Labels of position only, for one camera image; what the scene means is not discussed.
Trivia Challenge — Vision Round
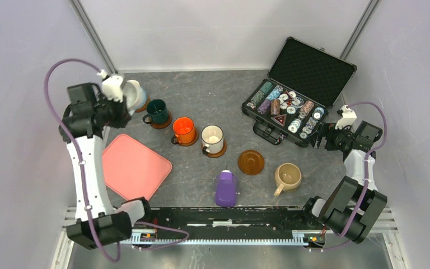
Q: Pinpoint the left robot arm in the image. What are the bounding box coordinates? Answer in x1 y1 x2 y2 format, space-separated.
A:
59 82 153 249

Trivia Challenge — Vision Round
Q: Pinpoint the purple plastic box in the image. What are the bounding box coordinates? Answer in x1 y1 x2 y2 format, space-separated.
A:
215 169 237 207

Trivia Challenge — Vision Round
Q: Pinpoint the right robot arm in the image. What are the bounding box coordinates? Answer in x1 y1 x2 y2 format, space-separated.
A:
301 121 387 244

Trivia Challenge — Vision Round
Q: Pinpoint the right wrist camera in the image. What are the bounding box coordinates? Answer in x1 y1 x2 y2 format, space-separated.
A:
335 105 357 129

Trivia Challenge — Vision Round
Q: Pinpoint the orange mug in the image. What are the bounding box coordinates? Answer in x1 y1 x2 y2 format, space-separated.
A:
171 117 195 145

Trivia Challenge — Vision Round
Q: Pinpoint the red black triangle card box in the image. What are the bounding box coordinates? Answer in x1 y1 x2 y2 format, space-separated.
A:
271 114 287 127

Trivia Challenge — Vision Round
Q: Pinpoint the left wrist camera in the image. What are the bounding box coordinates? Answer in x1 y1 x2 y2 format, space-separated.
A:
97 69 125 103

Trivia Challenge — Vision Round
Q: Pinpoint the white mug dark handle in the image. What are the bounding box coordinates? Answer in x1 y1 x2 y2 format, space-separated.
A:
201 125 225 154

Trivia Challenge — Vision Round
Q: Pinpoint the beige mug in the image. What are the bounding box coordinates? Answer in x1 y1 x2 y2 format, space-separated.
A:
274 163 302 197

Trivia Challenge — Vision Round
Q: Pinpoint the light blue mug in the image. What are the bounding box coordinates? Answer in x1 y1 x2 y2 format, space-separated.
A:
136 87 148 109

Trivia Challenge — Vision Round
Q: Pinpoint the black poker chip case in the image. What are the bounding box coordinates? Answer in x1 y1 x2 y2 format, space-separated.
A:
242 37 357 147

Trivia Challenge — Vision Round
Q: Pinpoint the pink tray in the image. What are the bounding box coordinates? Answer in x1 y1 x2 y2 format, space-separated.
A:
102 134 172 201

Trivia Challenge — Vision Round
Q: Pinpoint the brown wooden coaster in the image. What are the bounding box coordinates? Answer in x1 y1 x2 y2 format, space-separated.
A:
135 98 151 113
150 112 173 129
202 140 227 158
237 150 265 175
178 127 199 147

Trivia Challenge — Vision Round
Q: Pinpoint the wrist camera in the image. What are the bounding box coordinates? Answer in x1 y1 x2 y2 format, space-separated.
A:
335 105 357 129
97 69 125 103

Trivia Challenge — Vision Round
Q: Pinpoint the dark green mug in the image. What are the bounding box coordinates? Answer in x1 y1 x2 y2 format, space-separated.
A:
142 99 169 124

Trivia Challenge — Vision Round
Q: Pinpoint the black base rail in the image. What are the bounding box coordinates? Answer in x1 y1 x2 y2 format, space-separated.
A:
134 206 324 241

